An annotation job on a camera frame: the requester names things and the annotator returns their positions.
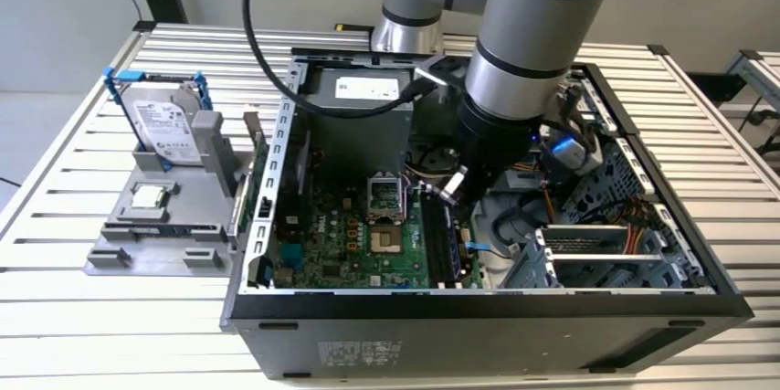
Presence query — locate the black RAM slot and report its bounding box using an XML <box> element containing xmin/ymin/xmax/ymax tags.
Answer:
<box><xmin>420</xmin><ymin>186</ymin><xmax>440</xmax><ymax>290</ymax></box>
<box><xmin>428</xmin><ymin>186</ymin><xmax>446</xmax><ymax>290</ymax></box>
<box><xmin>434</xmin><ymin>193</ymin><xmax>454</xmax><ymax>290</ymax></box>

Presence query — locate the metal socket cover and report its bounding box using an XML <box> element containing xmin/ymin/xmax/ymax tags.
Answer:
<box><xmin>364</xmin><ymin>173</ymin><xmax>408</xmax><ymax>223</ymax></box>

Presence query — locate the grey power supply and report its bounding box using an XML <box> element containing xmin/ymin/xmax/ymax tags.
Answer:
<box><xmin>301</xmin><ymin>68</ymin><xmax>417</xmax><ymax>181</ymax></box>

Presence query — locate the CPU socket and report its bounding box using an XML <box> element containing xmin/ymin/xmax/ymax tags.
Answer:
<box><xmin>368</xmin><ymin>223</ymin><xmax>404</xmax><ymax>255</ymax></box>

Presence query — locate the grey metal disk bay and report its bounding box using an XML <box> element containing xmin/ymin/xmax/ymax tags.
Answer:
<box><xmin>504</xmin><ymin>224</ymin><xmax>672</xmax><ymax>290</ymax></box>

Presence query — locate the green motherboard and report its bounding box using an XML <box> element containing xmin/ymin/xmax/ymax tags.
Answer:
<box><xmin>272</xmin><ymin>147</ymin><xmax>489</xmax><ymax>291</ymax></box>

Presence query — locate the green graphics card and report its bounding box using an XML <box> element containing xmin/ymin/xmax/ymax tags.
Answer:
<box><xmin>233</xmin><ymin>112</ymin><xmax>270</xmax><ymax>246</ymax></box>

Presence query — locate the teal board connector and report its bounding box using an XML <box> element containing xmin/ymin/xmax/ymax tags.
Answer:
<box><xmin>278</xmin><ymin>245</ymin><xmax>305</xmax><ymax>269</ymax></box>

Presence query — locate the black PC case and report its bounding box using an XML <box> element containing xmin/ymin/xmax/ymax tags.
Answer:
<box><xmin>218</xmin><ymin>46</ymin><xmax>757</xmax><ymax>381</ymax></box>

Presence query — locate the grey parts rack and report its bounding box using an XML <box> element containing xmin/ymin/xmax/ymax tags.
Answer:
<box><xmin>81</xmin><ymin>113</ymin><xmax>254</xmax><ymax>279</ymax></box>

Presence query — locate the hard disk in blue carrier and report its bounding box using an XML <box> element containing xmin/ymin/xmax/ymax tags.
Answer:
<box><xmin>100</xmin><ymin>69</ymin><xmax>212</xmax><ymax>173</ymax></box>

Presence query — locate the silver CPU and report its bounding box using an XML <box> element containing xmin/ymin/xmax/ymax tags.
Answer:
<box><xmin>130</xmin><ymin>187</ymin><xmax>166</xmax><ymax>211</ymax></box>

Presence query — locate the power supply wire bundle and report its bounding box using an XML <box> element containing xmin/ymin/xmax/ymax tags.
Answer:
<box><xmin>401</xmin><ymin>145</ymin><xmax>461</xmax><ymax>188</ymax></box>

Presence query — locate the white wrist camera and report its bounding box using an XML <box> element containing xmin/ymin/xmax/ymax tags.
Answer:
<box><xmin>540</xmin><ymin>132</ymin><xmax>602</xmax><ymax>177</ymax></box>

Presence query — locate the black looped cable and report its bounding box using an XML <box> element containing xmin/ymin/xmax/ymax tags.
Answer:
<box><xmin>490</xmin><ymin>205</ymin><xmax>541</xmax><ymax>257</ymax></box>

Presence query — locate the wire locking lever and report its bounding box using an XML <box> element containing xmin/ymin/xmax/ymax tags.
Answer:
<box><xmin>398</xmin><ymin>169</ymin><xmax>410</xmax><ymax>223</ymax></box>

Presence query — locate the orange yellow wire bundle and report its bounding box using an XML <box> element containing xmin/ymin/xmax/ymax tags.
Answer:
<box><xmin>617</xmin><ymin>195</ymin><xmax>650</xmax><ymax>257</ymax></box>

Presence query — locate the aluminium frame side table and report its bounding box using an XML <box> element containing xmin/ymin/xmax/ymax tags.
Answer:
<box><xmin>716</xmin><ymin>47</ymin><xmax>780</xmax><ymax>163</ymax></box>

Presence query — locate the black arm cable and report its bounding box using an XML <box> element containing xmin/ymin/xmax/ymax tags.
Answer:
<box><xmin>241</xmin><ymin>0</ymin><xmax>432</xmax><ymax>116</ymax></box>

